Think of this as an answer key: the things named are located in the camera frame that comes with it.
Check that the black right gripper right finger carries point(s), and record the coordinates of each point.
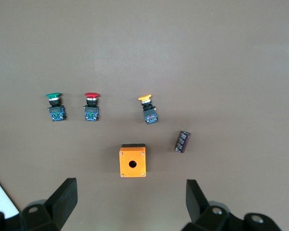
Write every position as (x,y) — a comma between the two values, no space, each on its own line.
(195,199)

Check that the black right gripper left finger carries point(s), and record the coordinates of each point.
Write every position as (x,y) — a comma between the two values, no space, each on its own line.
(62,199)

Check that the green push button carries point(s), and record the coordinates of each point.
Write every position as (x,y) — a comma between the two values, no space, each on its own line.
(55,111)

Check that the white drawer cabinet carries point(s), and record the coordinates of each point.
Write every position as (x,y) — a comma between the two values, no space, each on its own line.
(0,197)

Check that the red push button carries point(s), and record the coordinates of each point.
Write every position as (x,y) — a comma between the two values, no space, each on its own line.
(91,111)

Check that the yellow push button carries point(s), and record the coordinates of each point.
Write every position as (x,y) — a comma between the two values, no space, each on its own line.
(149,113)

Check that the dark contact block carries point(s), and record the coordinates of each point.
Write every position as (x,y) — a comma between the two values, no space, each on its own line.
(182,142)

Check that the orange button enclosure box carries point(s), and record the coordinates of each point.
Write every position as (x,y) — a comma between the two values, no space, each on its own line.
(125,166)

